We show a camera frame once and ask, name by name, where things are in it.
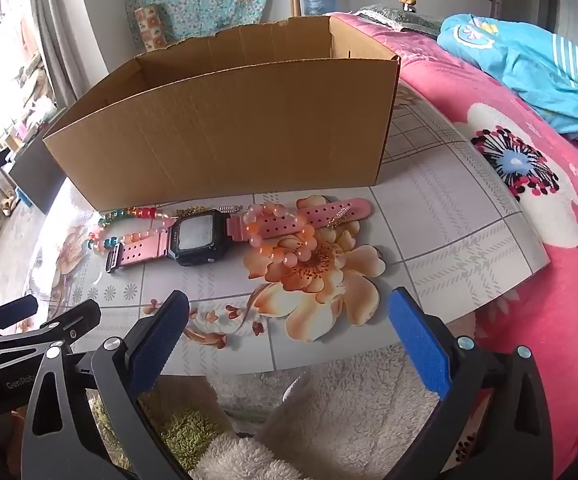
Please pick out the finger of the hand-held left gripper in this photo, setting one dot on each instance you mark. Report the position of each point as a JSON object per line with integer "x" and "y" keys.
{"x": 69, "y": 322}
{"x": 16, "y": 310}

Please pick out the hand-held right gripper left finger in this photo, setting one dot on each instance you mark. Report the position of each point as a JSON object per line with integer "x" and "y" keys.
{"x": 161, "y": 335}

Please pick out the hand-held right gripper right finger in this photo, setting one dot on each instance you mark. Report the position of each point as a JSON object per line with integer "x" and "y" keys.
{"x": 419, "y": 340}

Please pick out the small silver clip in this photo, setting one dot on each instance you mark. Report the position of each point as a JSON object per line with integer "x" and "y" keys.
{"x": 230, "y": 208}

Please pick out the gold dangling earring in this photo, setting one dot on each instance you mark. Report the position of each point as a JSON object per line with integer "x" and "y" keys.
{"x": 341, "y": 215}

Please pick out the brown cardboard box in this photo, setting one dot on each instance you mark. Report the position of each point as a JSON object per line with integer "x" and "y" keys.
{"x": 219, "y": 135}

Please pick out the green shaggy rug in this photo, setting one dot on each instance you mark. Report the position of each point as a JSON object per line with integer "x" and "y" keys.
{"x": 189, "y": 430}

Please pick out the white fluffy blanket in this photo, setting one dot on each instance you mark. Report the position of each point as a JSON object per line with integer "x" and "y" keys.
{"x": 344, "y": 410}

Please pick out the beige shoes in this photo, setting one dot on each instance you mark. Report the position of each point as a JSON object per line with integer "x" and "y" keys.
{"x": 8, "y": 205}

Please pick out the floral plaid tablecloth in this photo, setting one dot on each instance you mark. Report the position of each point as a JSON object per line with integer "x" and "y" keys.
{"x": 444, "y": 210}

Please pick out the grey cabinet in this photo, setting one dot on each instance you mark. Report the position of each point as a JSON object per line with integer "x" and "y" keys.
{"x": 34, "y": 175}

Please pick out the pink floral blanket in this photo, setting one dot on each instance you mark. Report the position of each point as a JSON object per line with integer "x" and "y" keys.
{"x": 544, "y": 270}

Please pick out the grey curtain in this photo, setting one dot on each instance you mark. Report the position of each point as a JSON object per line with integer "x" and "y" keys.
{"x": 59, "y": 35}

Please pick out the blue striped garment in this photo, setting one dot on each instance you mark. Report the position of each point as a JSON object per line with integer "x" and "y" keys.
{"x": 529, "y": 70}

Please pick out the patterned tall box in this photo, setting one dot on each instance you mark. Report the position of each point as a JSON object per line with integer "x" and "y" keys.
{"x": 149, "y": 25}

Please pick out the lid with gold knob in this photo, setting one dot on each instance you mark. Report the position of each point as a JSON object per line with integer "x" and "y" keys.
{"x": 408, "y": 2}

